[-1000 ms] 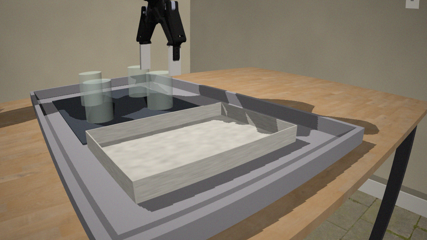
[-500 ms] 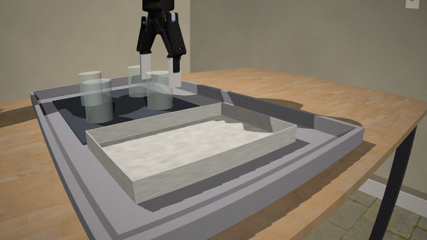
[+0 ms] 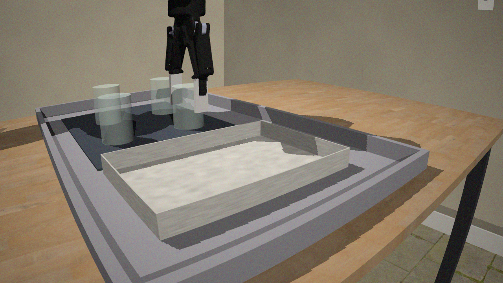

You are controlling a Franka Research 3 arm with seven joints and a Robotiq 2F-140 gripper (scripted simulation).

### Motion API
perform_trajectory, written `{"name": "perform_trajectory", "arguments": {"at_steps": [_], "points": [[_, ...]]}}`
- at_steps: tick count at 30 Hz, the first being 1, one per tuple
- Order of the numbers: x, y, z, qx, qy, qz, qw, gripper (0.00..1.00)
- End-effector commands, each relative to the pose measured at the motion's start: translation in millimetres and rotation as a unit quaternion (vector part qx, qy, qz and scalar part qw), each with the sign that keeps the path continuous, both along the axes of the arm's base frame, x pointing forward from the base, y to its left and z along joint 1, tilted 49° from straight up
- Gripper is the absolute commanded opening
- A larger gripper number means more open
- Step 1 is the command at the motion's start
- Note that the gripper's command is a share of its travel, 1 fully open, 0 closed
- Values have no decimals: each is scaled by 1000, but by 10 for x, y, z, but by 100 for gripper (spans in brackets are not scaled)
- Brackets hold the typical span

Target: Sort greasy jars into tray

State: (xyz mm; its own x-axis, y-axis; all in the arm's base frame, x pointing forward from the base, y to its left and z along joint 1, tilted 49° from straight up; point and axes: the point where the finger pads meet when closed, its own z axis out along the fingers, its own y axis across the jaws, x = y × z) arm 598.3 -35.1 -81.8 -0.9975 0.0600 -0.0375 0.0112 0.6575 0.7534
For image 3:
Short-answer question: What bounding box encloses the grey rectangular tray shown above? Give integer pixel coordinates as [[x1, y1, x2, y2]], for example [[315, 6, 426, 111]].
[[101, 121, 350, 241]]

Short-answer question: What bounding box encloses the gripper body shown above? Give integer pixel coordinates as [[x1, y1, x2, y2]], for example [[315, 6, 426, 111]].
[[168, 0, 206, 40]]

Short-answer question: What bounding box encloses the clear glass cylinder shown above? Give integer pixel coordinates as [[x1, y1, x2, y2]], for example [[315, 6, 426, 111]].
[[97, 93, 134, 145], [92, 84, 120, 125], [172, 83, 204, 130], [150, 77, 173, 115]]

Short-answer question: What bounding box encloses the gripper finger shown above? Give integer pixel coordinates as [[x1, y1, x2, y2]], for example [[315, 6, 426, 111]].
[[180, 22, 214, 113], [165, 26, 186, 105]]

